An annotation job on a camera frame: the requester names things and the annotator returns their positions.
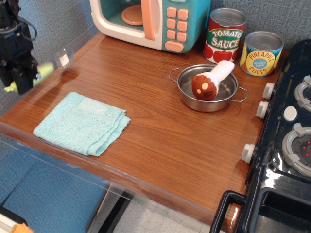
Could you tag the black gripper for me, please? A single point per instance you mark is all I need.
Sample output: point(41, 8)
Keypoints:
point(16, 61)

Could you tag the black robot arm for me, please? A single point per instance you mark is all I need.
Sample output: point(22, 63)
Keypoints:
point(9, 10)

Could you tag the silver metal pot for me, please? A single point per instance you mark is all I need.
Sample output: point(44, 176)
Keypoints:
point(227, 88)

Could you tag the light blue folded cloth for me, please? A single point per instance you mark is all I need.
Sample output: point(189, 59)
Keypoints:
point(83, 125)

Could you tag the orange microwave turntable plate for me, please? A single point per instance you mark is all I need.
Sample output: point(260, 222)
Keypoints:
point(132, 15)

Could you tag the orange fuzzy object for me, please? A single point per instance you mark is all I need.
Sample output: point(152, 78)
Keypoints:
point(21, 228)

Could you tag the teal toy microwave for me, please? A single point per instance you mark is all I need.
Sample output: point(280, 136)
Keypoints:
point(168, 25)

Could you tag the plush brown mushroom toy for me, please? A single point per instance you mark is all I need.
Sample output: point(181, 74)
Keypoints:
point(205, 86)

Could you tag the tomato sauce can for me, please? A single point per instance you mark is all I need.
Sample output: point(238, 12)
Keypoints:
point(224, 33)

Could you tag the pineapple slices can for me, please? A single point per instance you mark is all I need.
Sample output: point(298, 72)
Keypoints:
point(261, 53)

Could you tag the black toy stove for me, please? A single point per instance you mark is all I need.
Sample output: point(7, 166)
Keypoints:
point(278, 184)

